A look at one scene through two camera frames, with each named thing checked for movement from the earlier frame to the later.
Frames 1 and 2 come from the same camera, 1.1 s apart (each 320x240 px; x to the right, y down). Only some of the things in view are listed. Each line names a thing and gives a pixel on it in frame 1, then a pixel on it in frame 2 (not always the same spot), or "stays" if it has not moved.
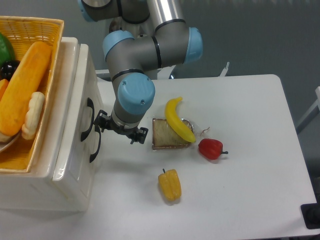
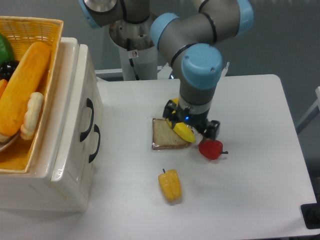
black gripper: x=134 y=134 to x=209 y=129
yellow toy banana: x=176 y=123 stays
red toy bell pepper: x=211 y=148 stays
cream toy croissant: x=33 y=115 stays
